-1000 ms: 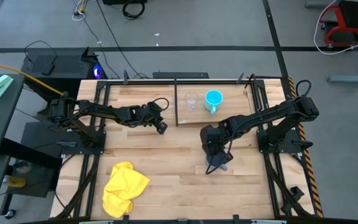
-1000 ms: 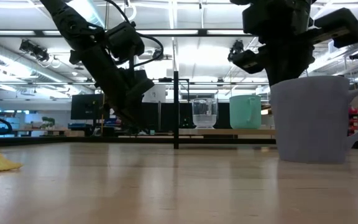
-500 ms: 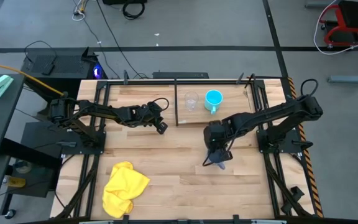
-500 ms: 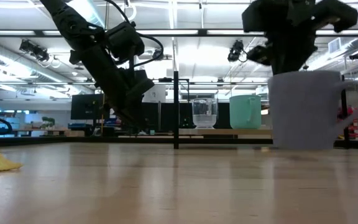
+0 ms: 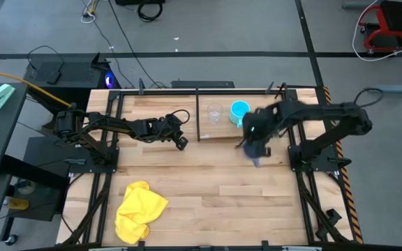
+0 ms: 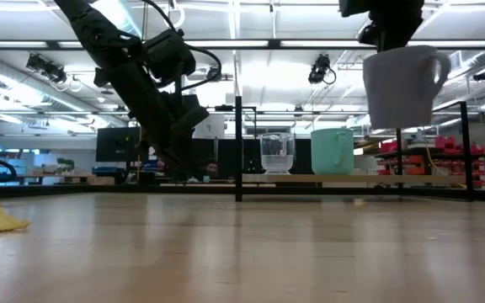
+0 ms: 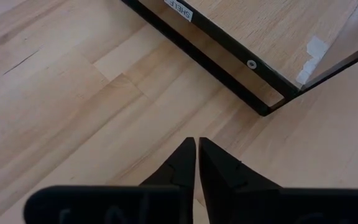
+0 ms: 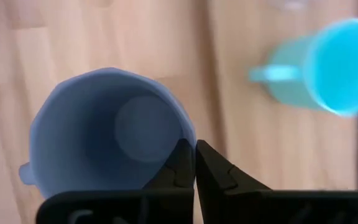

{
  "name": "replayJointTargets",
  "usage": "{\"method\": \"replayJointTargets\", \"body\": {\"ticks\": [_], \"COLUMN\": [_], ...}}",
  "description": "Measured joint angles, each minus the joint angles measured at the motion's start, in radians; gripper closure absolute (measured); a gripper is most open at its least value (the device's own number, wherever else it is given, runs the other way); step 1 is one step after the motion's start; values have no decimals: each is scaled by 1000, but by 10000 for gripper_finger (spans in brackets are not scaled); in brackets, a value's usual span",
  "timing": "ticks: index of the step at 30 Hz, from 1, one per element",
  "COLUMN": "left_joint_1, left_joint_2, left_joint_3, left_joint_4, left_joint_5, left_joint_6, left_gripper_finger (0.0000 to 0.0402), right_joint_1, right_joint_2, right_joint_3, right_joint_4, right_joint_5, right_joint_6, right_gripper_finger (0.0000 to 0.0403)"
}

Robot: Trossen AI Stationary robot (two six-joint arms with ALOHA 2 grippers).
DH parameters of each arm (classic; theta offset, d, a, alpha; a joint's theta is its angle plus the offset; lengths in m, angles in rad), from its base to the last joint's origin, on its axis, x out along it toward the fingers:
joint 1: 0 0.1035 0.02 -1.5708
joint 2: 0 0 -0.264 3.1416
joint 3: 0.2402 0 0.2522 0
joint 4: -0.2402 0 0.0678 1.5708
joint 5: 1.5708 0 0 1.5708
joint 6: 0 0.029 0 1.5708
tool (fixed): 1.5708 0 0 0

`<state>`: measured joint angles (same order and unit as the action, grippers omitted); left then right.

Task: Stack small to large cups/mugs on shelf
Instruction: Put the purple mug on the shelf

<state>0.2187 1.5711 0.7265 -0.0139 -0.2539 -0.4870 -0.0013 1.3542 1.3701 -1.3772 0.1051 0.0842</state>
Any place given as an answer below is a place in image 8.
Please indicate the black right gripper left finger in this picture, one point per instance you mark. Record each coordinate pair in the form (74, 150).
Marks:
(176, 180)

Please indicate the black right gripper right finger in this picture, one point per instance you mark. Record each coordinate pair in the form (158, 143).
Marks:
(219, 186)

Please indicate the teal plastic mug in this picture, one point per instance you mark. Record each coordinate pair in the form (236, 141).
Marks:
(328, 71)

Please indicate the light blue plastic mug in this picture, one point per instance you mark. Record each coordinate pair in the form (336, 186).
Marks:
(89, 130)

